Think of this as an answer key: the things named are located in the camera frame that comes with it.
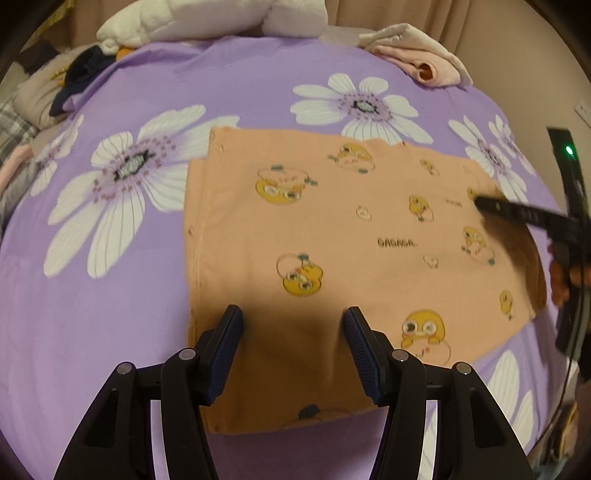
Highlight purple floral bed sheet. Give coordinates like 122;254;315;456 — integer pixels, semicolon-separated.
1;37;566;479

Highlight folded pink white clothes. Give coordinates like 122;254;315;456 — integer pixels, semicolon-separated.
358;23;474;89

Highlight pink garment with grey trim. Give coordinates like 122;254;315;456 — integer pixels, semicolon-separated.
1;145;40;227

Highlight white wall power strip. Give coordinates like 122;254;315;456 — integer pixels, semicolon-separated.
575;100;591;128

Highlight person's right hand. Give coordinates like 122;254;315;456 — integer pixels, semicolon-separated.
548;244;591;308

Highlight beige pillow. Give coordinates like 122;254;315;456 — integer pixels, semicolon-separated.
13;44;91;131

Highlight orange duck print garment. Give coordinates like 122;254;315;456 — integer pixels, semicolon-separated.
184;127;547;434

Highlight white plush toy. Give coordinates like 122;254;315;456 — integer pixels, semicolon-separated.
96;0;329;55

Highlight dark navy garment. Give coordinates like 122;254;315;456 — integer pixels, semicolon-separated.
49;46;116;117

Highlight grey plaid blanket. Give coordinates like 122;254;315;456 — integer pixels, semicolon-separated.
0;97;38;164

